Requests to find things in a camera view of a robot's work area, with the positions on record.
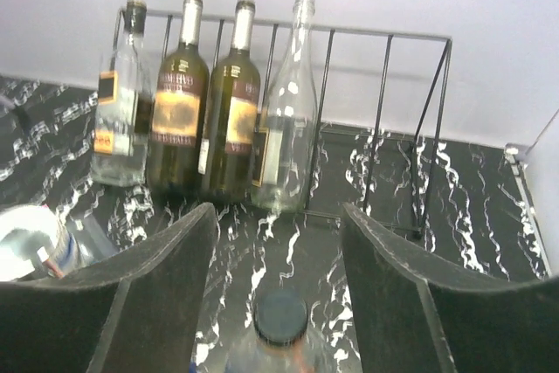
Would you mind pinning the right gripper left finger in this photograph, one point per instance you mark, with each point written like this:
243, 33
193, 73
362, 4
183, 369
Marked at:
134, 312

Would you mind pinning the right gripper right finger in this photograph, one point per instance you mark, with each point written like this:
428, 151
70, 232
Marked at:
417, 312

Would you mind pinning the blue square glass bottle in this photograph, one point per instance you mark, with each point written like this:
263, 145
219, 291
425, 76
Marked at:
35, 243

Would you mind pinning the clear round bottle cork stopper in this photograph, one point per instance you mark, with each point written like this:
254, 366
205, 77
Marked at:
281, 338

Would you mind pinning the tall clear bottle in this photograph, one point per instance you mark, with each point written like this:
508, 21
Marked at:
285, 135

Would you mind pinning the dark green wine bottle right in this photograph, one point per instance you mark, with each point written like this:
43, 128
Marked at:
230, 116

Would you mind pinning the dark green wine bottle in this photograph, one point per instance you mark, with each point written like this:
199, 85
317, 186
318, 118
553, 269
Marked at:
178, 116
230, 116

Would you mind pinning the clear square bottle orange label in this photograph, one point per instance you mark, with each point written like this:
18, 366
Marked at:
125, 102

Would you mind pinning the dark green wine bottle left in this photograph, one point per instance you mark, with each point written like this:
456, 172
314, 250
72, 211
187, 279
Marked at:
178, 116

